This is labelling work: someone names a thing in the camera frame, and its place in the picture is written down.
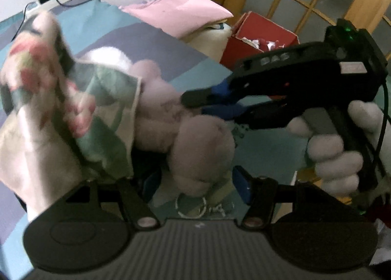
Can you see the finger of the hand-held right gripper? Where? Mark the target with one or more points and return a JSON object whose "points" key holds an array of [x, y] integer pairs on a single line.
{"points": [[232, 110], [201, 98]]}

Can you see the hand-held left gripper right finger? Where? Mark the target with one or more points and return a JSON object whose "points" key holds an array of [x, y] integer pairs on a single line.
{"points": [[241, 182]]}

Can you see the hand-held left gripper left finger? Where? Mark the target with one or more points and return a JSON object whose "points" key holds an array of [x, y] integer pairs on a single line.
{"points": [[132, 201]]}

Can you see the pink plush toy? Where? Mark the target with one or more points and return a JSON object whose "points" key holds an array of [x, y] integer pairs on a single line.
{"points": [[189, 139]]}

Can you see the floral printed cloth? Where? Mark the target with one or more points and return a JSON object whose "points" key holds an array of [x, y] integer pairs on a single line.
{"points": [[45, 84]]}

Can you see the bundle of small soft toys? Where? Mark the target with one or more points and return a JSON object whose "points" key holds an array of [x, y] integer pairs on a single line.
{"points": [[262, 44]]}

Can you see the person's right hand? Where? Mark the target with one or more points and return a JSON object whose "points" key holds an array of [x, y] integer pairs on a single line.
{"points": [[330, 151]]}

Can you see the cream quilt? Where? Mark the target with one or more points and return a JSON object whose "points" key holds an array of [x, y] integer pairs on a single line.
{"points": [[210, 41]]}

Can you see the red box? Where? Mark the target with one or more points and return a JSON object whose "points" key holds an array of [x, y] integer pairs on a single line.
{"points": [[241, 51]]}

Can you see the pink folded cloth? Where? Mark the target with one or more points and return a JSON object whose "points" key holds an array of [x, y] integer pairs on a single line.
{"points": [[183, 11]]}

